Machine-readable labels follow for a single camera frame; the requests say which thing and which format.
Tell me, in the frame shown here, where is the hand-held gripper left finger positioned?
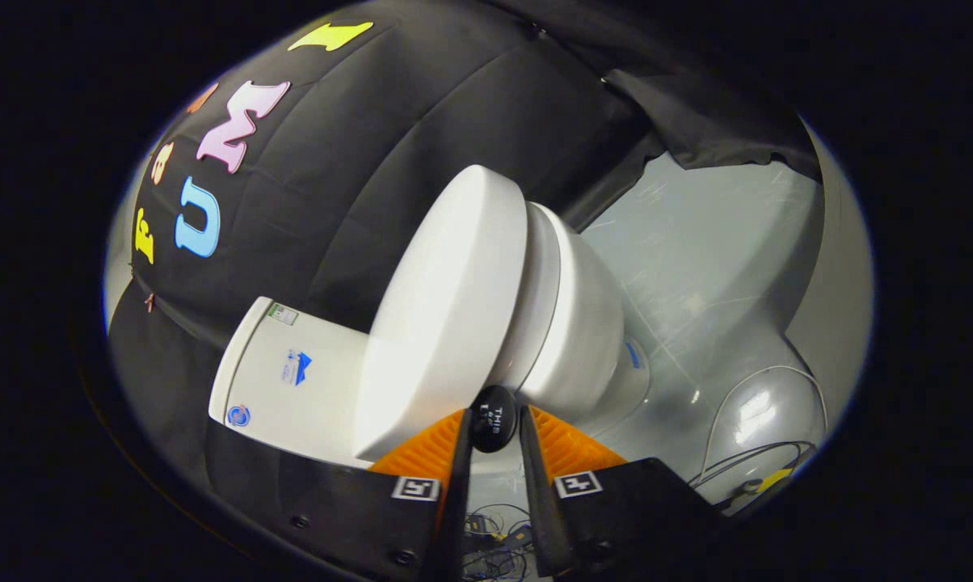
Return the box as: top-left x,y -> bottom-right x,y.
268,408 -> 475,582

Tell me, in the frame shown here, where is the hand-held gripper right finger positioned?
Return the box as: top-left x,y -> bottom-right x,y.
519,404 -> 726,576

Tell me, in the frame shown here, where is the black oval lid handle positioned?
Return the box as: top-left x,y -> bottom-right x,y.
470,386 -> 518,453

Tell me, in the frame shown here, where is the white toilet lid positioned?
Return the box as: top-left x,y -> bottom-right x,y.
353,165 -> 529,462

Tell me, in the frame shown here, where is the white toilet bowl with seat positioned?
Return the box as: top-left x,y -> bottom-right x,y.
486,202 -> 651,429

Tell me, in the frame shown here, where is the white toilet tank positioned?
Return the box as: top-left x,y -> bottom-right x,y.
208,297 -> 374,468

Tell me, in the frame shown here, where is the black backdrop cloth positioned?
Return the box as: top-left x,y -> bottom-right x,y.
105,0 -> 823,534

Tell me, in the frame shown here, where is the tangle of thin dark cables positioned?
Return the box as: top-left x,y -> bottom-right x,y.
462,505 -> 536,580

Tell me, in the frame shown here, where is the white floor cable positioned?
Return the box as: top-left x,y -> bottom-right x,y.
701,365 -> 828,486

